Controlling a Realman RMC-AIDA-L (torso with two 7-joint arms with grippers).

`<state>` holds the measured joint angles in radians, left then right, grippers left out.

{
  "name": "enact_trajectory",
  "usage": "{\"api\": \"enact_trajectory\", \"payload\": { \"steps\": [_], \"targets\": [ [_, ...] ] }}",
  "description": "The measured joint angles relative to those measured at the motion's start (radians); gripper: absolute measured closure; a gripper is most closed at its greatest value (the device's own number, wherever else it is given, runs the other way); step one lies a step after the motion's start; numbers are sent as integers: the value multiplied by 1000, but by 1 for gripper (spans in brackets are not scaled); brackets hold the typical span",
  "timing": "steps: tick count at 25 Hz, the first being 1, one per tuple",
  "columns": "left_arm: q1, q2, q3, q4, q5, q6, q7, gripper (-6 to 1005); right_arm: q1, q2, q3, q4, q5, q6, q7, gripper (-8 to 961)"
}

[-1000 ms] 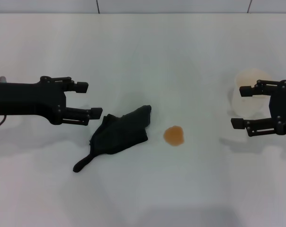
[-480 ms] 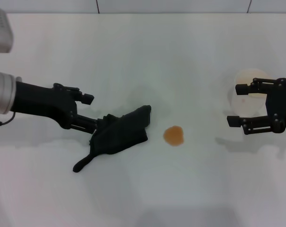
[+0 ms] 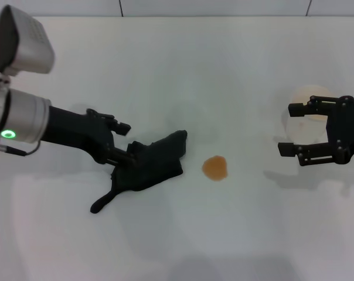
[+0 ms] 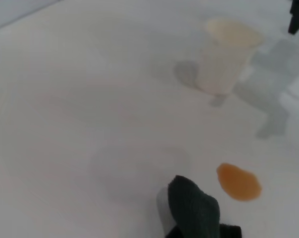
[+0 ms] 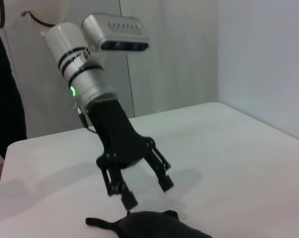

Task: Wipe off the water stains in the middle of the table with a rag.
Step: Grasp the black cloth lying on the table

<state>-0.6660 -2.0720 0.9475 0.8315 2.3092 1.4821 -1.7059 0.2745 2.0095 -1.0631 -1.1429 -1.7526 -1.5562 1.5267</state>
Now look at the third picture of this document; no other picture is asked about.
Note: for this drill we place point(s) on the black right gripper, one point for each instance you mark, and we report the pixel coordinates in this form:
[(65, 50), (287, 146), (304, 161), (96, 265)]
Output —
[(347, 126)]

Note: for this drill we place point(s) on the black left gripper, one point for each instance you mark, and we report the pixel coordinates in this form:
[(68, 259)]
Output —
[(77, 131)]

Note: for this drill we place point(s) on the clear plastic cup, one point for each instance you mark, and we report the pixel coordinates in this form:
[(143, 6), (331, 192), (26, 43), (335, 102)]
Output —
[(309, 128)]

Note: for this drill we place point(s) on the dark blue rag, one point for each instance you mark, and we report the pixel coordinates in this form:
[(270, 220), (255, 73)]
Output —
[(150, 164)]

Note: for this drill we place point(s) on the orange-brown liquid stain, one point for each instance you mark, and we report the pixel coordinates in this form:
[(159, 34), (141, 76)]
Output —
[(215, 168)]

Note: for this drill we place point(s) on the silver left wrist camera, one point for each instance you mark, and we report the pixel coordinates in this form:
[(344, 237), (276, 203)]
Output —
[(27, 44)]

